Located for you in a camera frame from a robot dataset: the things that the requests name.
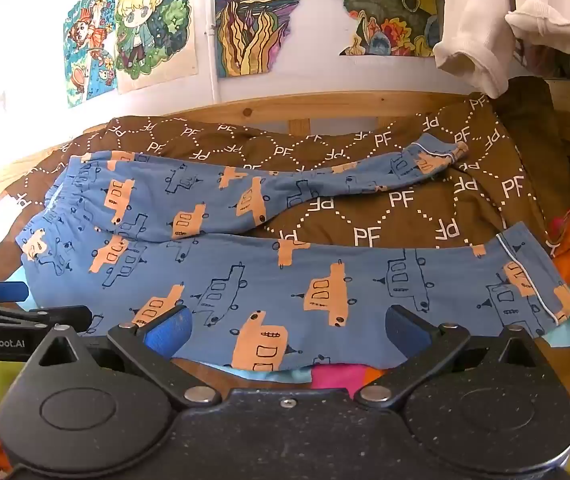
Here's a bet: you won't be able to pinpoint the wooden bed frame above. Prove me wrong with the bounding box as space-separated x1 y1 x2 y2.
0 77 570 221

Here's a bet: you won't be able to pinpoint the torn colourful painted poster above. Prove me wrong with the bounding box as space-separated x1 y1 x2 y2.
214 0 447 79

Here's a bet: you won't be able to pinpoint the white hanging garment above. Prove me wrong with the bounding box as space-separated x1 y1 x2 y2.
432 0 570 102

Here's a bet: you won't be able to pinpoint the blue car-print pants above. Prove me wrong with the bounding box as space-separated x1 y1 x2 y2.
17 142 570 374

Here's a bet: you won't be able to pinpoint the blue cartoon wall poster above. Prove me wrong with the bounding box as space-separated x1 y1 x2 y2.
64 0 118 109

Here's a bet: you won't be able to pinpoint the dark brown cloth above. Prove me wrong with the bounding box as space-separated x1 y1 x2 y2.
494 76 570 202

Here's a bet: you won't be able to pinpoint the white wall pipe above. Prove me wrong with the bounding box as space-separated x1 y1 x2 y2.
207 22 222 107

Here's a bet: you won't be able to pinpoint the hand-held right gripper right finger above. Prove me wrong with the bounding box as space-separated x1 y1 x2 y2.
354 305 549 409

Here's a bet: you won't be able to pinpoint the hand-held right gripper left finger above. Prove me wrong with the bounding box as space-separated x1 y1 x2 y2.
24 304 222 410

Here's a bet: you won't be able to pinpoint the cartoon character wall poster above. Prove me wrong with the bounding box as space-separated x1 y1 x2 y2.
114 0 200 95

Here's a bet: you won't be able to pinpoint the brown letter-print blanket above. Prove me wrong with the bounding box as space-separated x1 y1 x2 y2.
2 92 562 262

